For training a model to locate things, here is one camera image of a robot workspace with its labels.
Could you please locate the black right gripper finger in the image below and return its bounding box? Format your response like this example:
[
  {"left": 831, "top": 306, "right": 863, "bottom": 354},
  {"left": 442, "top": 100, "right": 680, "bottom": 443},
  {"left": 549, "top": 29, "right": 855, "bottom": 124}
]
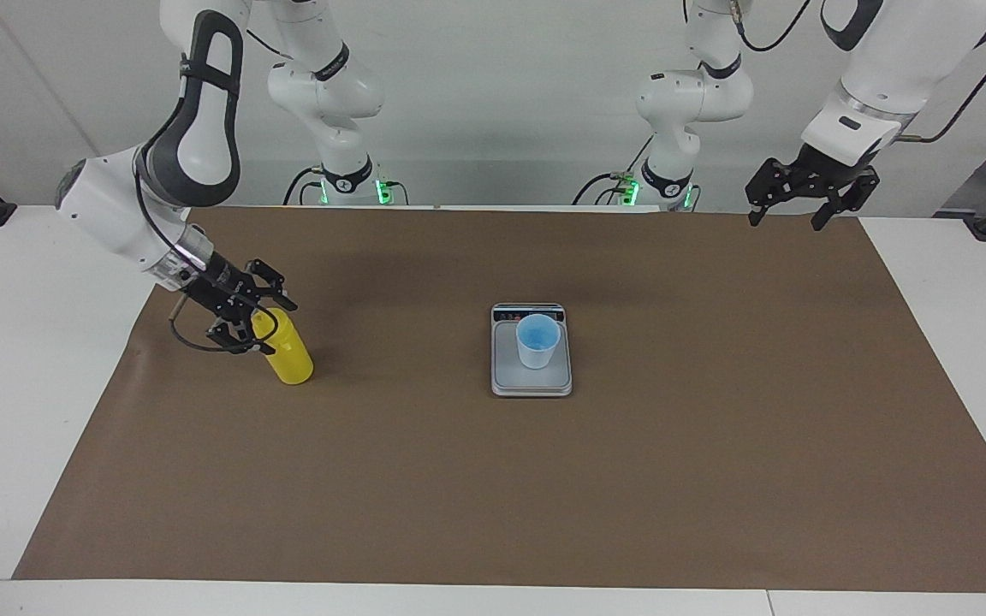
[
  {"left": 206, "top": 318, "right": 276, "bottom": 356},
  {"left": 241, "top": 259, "right": 299, "bottom": 311}
]

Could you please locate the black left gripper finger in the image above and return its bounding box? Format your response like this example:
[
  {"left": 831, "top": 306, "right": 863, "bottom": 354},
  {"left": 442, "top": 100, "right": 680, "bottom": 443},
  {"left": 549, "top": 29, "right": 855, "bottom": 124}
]
[
  {"left": 745, "top": 161, "right": 792, "bottom": 229},
  {"left": 811, "top": 175, "right": 881, "bottom": 234}
]

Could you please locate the yellow squeeze seasoning bottle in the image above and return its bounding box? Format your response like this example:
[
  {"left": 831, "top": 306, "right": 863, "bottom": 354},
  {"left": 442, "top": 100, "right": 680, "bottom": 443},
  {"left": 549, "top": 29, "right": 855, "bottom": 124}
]
[{"left": 251, "top": 306, "right": 315, "bottom": 386}]

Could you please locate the light blue plastic cup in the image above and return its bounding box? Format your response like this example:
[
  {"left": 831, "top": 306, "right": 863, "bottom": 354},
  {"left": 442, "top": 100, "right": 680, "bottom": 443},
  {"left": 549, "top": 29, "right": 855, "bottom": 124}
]
[{"left": 516, "top": 313, "right": 561, "bottom": 370}]

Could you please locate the silver digital kitchen scale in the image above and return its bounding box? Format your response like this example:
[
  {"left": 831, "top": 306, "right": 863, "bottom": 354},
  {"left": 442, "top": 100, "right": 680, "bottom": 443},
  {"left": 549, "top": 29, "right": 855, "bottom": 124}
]
[{"left": 490, "top": 302, "right": 573, "bottom": 399}]

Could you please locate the brown table mat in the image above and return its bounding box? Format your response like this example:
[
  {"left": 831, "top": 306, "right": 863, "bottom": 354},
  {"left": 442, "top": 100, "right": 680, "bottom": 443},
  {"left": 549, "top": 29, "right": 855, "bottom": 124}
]
[{"left": 12, "top": 205, "right": 986, "bottom": 594}]

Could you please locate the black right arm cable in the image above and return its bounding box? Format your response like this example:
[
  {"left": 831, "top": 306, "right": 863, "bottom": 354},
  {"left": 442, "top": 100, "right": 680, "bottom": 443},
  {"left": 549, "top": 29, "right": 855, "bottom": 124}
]
[{"left": 134, "top": 150, "right": 280, "bottom": 356}]

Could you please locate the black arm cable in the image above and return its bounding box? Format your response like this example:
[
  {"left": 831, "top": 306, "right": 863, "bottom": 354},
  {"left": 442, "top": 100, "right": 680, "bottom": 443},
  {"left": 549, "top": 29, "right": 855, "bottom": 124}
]
[
  {"left": 134, "top": 150, "right": 280, "bottom": 356},
  {"left": 728, "top": 0, "right": 986, "bottom": 145}
]

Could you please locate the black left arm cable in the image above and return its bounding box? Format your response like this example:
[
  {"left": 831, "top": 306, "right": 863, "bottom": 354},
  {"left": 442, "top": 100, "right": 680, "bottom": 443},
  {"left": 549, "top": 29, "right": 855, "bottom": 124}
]
[{"left": 728, "top": 0, "right": 986, "bottom": 145}]

